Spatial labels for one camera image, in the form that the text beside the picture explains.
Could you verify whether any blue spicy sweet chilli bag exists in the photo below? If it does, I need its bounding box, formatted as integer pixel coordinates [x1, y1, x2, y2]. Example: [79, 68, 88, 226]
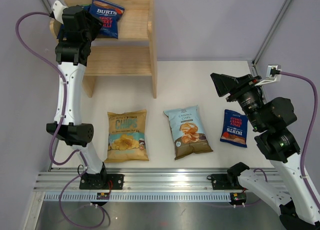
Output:
[89, 0, 125, 39]

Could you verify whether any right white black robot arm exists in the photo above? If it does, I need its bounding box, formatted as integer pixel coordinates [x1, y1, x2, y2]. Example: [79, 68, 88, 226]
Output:
[210, 73, 320, 230]

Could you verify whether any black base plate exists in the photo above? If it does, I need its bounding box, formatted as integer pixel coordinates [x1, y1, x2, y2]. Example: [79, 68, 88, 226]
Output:
[79, 173, 124, 190]
[206, 173, 245, 191]

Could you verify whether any wooden two-tier shelf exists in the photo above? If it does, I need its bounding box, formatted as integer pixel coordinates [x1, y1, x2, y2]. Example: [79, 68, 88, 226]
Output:
[50, 0, 157, 97]

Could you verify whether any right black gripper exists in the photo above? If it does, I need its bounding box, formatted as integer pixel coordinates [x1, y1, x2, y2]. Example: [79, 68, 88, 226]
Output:
[210, 73, 267, 131]

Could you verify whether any blue sea salt vinegar bag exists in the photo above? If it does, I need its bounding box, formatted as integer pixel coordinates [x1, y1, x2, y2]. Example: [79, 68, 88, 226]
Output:
[56, 4, 91, 40]

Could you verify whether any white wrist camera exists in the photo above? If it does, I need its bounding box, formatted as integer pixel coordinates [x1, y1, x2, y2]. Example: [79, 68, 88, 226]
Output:
[51, 0, 67, 24]
[255, 64, 282, 86]

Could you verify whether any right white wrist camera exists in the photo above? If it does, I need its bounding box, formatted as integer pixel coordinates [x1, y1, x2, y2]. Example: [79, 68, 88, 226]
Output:
[255, 64, 282, 86]

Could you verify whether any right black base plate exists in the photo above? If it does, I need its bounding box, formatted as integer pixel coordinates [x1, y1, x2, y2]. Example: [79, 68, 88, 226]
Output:
[206, 173, 245, 191]

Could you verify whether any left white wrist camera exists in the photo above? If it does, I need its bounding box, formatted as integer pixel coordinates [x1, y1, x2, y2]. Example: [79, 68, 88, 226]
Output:
[51, 0, 67, 24]

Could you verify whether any light blue cassava chips bag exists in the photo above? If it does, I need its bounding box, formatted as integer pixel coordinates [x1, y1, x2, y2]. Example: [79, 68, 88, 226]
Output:
[163, 105, 213, 160]

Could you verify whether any white slotted cable duct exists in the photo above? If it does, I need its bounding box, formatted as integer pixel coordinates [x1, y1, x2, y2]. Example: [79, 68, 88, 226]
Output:
[44, 191, 231, 203]

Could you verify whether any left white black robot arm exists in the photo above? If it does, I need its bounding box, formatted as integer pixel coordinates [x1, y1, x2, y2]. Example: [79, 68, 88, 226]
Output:
[46, 0, 109, 190]

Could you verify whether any yellow kettle cooked chips bag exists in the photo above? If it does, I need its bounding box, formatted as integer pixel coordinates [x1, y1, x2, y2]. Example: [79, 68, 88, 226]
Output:
[104, 109, 149, 163]

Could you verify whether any aluminium mounting rail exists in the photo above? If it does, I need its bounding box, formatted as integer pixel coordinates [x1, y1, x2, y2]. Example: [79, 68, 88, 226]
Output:
[33, 168, 227, 192]

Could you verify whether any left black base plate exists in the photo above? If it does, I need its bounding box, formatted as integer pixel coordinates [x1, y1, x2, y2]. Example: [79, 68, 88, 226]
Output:
[79, 173, 124, 190]

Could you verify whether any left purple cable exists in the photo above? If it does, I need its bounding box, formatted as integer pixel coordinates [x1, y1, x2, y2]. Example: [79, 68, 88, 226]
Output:
[15, 11, 112, 228]

